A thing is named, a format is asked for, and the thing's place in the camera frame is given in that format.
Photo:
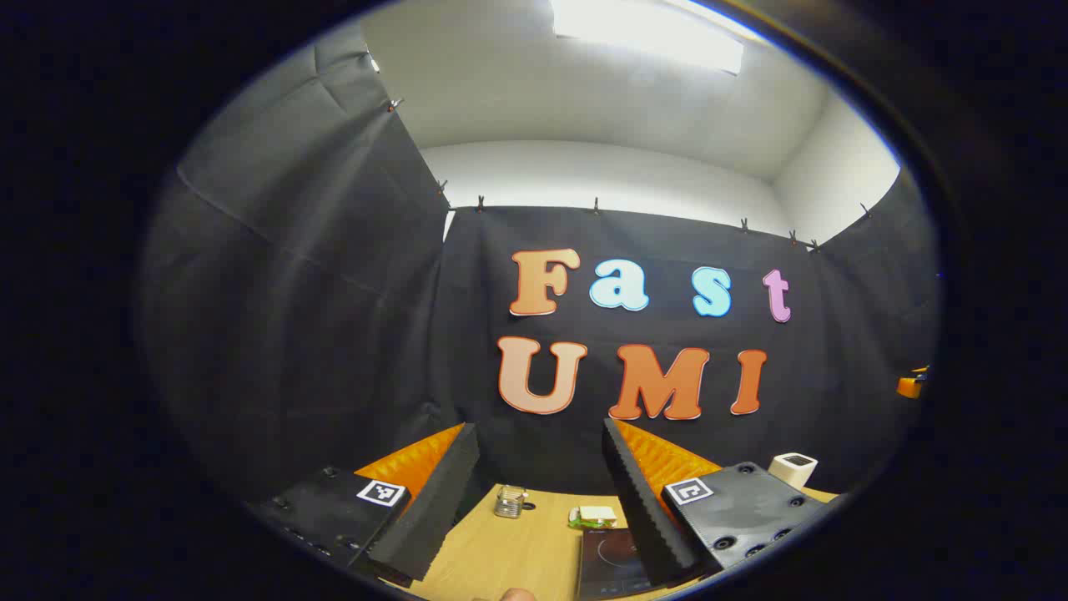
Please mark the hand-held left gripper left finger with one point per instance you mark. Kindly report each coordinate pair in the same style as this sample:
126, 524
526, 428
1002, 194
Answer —
434, 509

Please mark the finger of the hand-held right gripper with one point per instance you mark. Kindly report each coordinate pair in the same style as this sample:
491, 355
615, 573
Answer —
913, 386

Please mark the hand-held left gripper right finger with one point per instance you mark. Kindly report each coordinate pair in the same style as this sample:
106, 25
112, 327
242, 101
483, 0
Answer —
642, 517

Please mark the black induction cooktop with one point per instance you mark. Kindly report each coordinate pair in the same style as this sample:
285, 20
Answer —
609, 563

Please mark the sandwich with green lettuce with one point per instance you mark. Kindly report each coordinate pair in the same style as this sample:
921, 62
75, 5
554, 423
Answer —
596, 516

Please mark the clear glass jar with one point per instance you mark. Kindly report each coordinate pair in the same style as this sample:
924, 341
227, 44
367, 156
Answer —
509, 502

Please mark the white toaster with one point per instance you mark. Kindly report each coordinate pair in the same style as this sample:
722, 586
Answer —
791, 472

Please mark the black backdrop cloth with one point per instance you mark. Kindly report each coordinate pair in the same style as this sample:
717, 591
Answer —
334, 317

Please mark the row of small cloth clips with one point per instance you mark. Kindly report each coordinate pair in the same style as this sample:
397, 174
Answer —
596, 205

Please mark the ceiling light panel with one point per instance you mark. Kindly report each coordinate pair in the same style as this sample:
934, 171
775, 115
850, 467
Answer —
642, 33

